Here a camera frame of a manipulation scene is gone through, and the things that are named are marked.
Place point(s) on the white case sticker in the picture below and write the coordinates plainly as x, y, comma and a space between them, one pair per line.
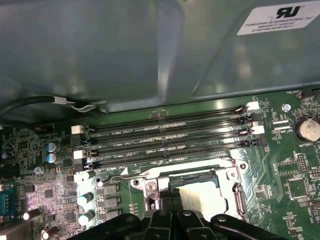
275, 22

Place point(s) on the silver coin battery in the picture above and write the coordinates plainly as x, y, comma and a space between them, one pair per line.
308, 130

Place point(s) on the black audio jack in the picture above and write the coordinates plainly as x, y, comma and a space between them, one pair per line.
8, 171

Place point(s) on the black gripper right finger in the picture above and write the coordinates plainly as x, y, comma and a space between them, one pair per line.
192, 225

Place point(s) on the CPU socket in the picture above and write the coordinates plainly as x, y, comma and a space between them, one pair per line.
233, 171

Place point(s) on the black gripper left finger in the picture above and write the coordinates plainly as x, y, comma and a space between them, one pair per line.
155, 225

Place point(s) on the blue top capacitor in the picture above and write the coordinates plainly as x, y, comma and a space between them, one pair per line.
52, 147
85, 198
88, 174
53, 158
86, 217

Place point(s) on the metal socket cover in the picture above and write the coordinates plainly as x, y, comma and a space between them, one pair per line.
165, 181

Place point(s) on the silver CPU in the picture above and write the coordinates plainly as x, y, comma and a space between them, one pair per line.
200, 200

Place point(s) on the black fan header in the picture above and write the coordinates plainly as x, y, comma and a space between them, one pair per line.
310, 93

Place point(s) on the black capacitor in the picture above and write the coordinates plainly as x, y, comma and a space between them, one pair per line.
50, 231
31, 214

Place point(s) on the blue port connector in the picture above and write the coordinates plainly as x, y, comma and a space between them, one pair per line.
7, 202

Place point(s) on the grey square choke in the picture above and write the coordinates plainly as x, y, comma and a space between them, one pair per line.
112, 215
110, 190
111, 202

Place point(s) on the silver socket screw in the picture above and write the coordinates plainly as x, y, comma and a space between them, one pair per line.
150, 185

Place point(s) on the black open PC case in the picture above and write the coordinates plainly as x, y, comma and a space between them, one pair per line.
125, 50

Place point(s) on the green motherboard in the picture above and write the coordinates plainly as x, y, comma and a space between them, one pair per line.
273, 152

